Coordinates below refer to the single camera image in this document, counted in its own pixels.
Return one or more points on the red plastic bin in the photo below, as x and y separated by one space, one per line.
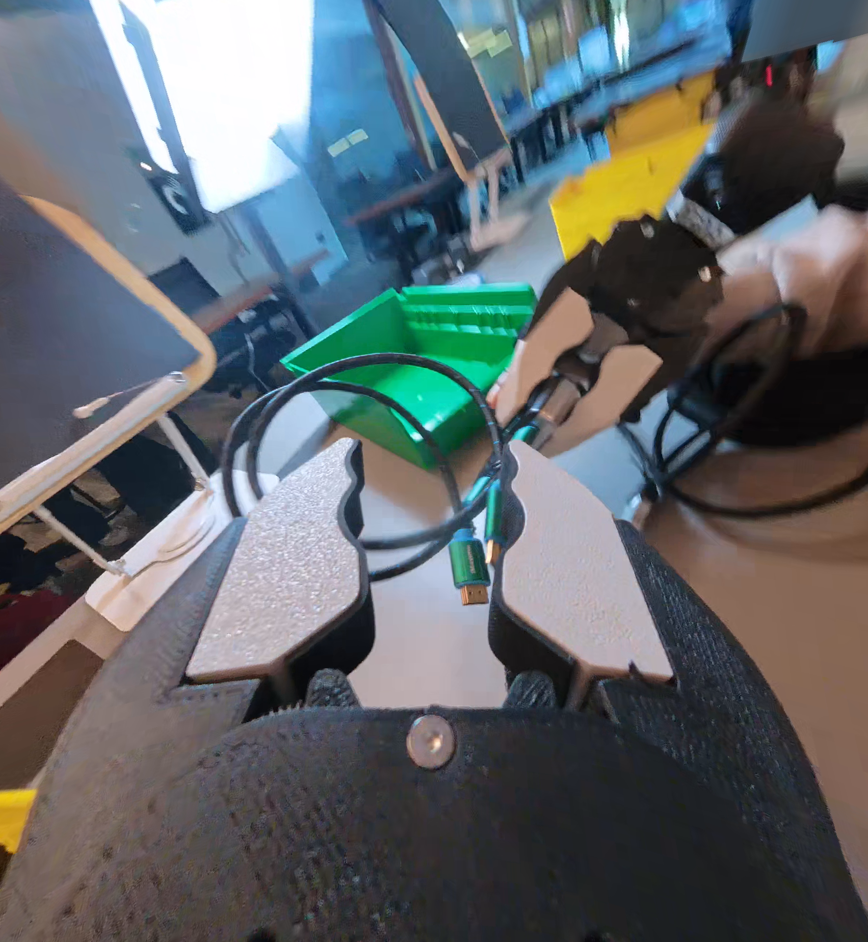
14 625

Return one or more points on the green plastic bin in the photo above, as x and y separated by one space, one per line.
441 346

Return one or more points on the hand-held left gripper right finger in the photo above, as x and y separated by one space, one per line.
573 581

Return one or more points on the background desk with black legs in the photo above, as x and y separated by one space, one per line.
596 96

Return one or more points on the dark wall sign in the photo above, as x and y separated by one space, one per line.
180 202

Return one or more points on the person's right forearm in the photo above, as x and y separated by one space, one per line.
831 272

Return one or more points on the white desk stand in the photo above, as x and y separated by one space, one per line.
147 559

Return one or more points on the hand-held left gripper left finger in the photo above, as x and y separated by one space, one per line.
286 581

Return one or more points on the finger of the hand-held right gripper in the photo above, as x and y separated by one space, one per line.
618 390
544 346

